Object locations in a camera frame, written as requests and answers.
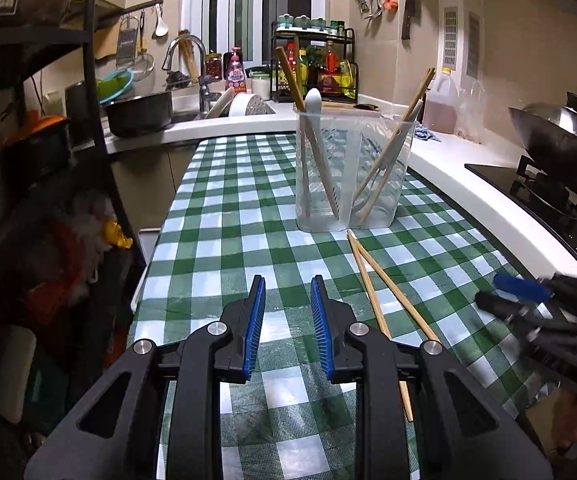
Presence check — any orange and black pot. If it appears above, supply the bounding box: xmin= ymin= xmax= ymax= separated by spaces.
xmin=16 ymin=112 xmax=69 ymax=171

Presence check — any black spice rack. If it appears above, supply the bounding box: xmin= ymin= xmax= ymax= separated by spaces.
xmin=272 ymin=25 xmax=359 ymax=101

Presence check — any black gas stove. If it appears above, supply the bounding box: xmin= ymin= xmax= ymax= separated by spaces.
xmin=465 ymin=157 xmax=577 ymax=281

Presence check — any black shelving rack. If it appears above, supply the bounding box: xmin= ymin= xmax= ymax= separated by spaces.
xmin=0 ymin=0 xmax=142 ymax=281

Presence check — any cooking oil jug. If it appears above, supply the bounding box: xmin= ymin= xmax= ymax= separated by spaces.
xmin=422 ymin=67 xmax=461 ymax=135

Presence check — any window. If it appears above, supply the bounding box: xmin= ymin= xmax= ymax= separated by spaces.
xmin=183 ymin=0 xmax=326 ymax=68

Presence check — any row of condiment bottles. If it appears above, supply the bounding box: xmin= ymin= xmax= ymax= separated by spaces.
xmin=278 ymin=40 xmax=358 ymax=98

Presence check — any white wall vent grille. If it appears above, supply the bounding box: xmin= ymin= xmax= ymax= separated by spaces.
xmin=442 ymin=7 xmax=459 ymax=68
xmin=467 ymin=10 xmax=481 ymax=78

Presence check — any green plastic basin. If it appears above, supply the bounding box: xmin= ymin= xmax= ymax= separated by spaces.
xmin=97 ymin=70 xmax=135 ymax=106

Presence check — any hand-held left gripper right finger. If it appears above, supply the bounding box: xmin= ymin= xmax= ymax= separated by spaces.
xmin=312 ymin=274 xmax=554 ymax=480

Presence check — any hanging cleaver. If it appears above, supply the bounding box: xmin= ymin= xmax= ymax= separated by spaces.
xmin=401 ymin=0 xmax=415 ymax=41

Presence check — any white plate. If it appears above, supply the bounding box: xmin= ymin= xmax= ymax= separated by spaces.
xmin=204 ymin=86 xmax=235 ymax=120

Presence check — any wooden cutting board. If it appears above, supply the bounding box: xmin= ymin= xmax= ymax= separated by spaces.
xmin=321 ymin=101 xmax=381 ymax=112

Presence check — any white jar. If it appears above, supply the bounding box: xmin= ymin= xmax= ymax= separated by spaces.
xmin=251 ymin=71 xmax=272 ymax=101

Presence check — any green checkered tablecloth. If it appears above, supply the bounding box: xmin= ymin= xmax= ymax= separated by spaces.
xmin=131 ymin=132 xmax=559 ymax=480

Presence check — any red fluffy bundle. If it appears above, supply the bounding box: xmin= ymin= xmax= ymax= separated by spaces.
xmin=23 ymin=192 xmax=134 ymax=356

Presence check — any white perforated colander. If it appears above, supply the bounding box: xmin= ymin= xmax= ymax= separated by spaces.
xmin=228 ymin=92 xmax=276 ymax=118

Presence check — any clear plastic utensil container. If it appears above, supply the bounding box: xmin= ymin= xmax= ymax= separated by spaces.
xmin=295 ymin=109 xmax=416 ymax=233

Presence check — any clear plastic bottle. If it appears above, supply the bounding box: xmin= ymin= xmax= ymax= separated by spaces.
xmin=458 ymin=77 xmax=491 ymax=138

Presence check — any pink dish soap bottle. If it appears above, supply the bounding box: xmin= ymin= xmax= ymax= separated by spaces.
xmin=223 ymin=47 xmax=248 ymax=95

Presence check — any chrome faucet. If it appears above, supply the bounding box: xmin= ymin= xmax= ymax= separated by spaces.
xmin=162 ymin=35 xmax=210 ymax=113

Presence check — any black cooking pot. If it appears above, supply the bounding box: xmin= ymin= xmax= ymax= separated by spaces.
xmin=104 ymin=91 xmax=175 ymax=138

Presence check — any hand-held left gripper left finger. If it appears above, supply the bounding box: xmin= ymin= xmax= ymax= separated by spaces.
xmin=23 ymin=274 xmax=268 ymax=480

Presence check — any metal wok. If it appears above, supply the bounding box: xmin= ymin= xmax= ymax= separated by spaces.
xmin=508 ymin=91 xmax=577 ymax=193

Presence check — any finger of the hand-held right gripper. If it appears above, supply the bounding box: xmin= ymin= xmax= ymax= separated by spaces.
xmin=493 ymin=274 xmax=577 ymax=303
xmin=475 ymin=292 xmax=544 ymax=328

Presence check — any yellow plastic piece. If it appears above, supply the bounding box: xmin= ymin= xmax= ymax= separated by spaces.
xmin=102 ymin=220 xmax=134 ymax=251

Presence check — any bundle of chopsticks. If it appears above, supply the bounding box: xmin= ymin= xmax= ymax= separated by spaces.
xmin=178 ymin=30 xmax=202 ymax=78

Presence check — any metal grater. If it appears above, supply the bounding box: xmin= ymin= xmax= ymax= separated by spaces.
xmin=117 ymin=16 xmax=139 ymax=67

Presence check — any row of green-lidded spice jars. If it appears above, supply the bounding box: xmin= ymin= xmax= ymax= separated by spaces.
xmin=277 ymin=14 xmax=345 ymax=31

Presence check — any wooden chopstick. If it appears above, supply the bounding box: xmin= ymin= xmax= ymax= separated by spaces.
xmin=352 ymin=69 xmax=431 ymax=202
xmin=357 ymin=67 xmax=436 ymax=224
xmin=274 ymin=46 xmax=341 ymax=220
xmin=347 ymin=229 xmax=415 ymax=423
xmin=348 ymin=232 xmax=441 ymax=345

